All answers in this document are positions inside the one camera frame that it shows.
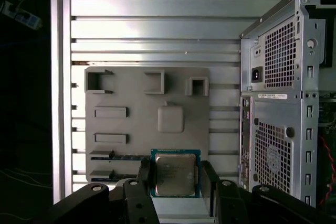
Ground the white blue power strip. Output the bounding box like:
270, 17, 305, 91
0, 1, 43, 29

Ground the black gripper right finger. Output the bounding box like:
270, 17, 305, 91
201, 159, 320, 224

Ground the red black twisted wire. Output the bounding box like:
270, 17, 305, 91
318, 134, 336, 205

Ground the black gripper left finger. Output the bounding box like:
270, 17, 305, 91
52, 157, 160, 224

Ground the silver CPU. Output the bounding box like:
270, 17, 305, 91
150, 148, 202, 198

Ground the grey parts rack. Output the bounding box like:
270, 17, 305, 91
84, 66, 211, 184

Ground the black open PC case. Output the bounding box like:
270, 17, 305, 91
238, 0, 336, 209

